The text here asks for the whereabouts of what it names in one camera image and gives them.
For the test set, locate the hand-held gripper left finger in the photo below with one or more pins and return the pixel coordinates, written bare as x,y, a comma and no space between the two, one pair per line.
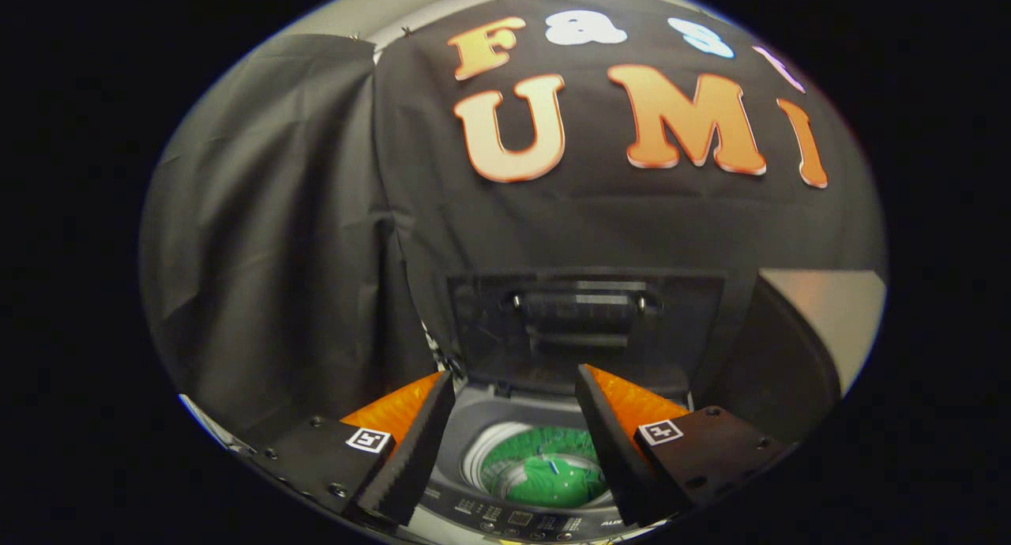
422,450

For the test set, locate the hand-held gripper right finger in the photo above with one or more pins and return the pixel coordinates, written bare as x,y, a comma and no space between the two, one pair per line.
612,450

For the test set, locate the grey washing machine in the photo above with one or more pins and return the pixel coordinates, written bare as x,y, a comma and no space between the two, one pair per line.
474,426

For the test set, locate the green polo shirt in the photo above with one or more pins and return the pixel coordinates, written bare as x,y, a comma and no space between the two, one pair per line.
545,482

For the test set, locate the dark washing machine lid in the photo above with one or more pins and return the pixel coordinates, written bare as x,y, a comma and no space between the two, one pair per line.
490,332

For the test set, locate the crumpled white plastic sheet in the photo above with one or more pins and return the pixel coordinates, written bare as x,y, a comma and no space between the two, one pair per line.
209,426

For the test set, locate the black backdrop cloth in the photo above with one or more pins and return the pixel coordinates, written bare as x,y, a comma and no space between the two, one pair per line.
316,213

